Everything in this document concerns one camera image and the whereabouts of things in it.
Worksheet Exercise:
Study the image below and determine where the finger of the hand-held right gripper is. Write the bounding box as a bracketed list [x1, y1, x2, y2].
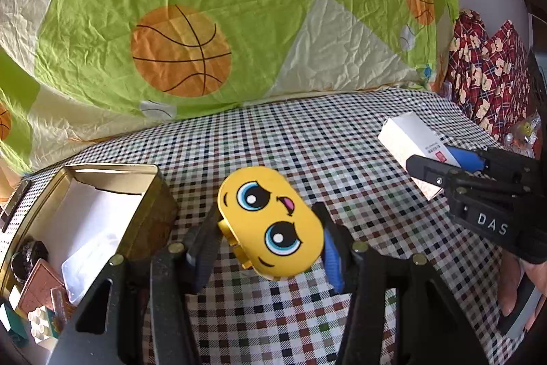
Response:
[443, 146, 540, 184]
[405, 154, 527, 204]

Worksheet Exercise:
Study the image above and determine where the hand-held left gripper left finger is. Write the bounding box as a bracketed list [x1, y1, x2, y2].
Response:
[45, 200, 223, 365]

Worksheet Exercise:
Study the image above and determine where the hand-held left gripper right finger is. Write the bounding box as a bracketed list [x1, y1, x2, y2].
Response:
[312, 203, 490, 365]

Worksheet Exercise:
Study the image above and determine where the white box with red label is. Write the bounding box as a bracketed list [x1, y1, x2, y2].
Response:
[377, 111, 462, 202]

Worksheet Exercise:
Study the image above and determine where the gold tin box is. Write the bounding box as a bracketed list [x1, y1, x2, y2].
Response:
[0, 163, 179, 349]

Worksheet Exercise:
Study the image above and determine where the yellow face toy block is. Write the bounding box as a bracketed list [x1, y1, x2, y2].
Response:
[217, 166, 326, 280]

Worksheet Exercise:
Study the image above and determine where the clear plastic box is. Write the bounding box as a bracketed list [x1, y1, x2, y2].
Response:
[61, 230, 122, 306]

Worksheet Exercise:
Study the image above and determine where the black sequin scrunchie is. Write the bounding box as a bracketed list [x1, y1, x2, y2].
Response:
[11, 241, 50, 284]

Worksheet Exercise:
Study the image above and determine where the person's right hand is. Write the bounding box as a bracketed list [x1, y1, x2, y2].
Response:
[498, 251, 547, 316]

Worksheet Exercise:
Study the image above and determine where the yellow smiley toy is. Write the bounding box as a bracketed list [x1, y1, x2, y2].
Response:
[506, 117, 537, 147]

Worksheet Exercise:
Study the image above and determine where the red plaid bear-print cloth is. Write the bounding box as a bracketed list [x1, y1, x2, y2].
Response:
[442, 8, 535, 143]

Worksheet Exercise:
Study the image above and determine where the checked table cloth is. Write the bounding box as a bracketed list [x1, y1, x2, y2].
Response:
[0, 87, 531, 365]

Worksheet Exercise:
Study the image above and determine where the white paper liner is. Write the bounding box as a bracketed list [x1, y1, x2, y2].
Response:
[32, 170, 157, 284]

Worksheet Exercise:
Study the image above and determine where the dark rectangular bar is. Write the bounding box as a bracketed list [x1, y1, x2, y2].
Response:
[0, 178, 31, 231]

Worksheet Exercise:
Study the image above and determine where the basketball print bed sheet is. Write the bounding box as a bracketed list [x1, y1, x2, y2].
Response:
[0, 0, 460, 173]

